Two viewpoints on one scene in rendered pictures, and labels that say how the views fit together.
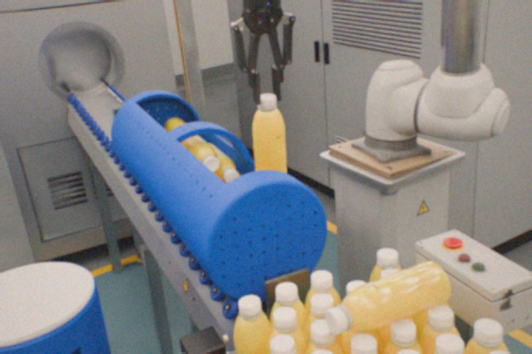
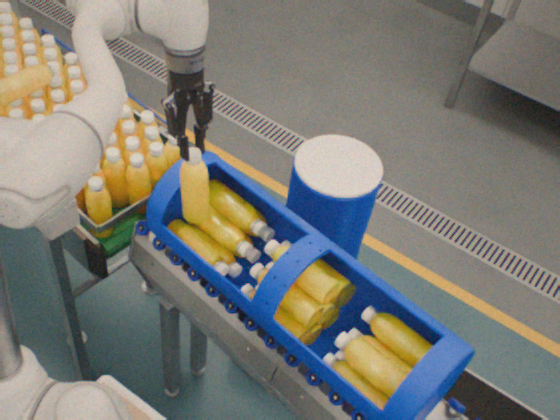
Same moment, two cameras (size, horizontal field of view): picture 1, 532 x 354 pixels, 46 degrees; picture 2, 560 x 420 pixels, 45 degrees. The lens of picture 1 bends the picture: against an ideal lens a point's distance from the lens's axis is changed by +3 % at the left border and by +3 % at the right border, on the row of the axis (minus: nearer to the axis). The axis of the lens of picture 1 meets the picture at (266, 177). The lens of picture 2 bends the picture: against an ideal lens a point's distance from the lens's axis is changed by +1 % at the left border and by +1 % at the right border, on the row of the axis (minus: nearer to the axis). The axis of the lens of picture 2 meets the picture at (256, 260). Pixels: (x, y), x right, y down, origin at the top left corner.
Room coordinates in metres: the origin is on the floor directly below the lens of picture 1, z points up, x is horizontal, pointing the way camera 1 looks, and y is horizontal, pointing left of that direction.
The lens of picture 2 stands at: (2.39, -0.42, 2.48)
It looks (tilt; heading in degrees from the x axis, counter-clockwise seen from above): 51 degrees down; 152
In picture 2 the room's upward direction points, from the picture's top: 7 degrees clockwise
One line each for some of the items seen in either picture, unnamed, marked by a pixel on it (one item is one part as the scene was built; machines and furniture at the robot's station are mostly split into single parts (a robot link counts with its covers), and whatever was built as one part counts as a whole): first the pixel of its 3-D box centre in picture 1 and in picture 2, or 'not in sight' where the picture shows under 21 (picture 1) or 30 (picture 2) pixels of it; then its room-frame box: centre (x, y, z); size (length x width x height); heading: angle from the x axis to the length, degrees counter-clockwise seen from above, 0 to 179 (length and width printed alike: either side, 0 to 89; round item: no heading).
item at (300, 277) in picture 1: (288, 298); not in sight; (1.06, -0.02, 0.99); 0.10 x 0.02 x 0.12; 113
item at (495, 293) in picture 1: (470, 279); (42, 200); (0.99, -0.37, 1.05); 0.20 x 0.10 x 0.10; 23
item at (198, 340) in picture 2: not in sight; (199, 328); (1.10, 0.07, 0.31); 0.06 x 0.06 x 0.63; 23
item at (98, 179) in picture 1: (106, 218); not in sight; (2.90, 0.85, 0.31); 0.06 x 0.06 x 0.63; 23
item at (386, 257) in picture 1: (387, 257); (95, 183); (1.02, -0.22, 1.10); 0.04 x 0.04 x 0.02
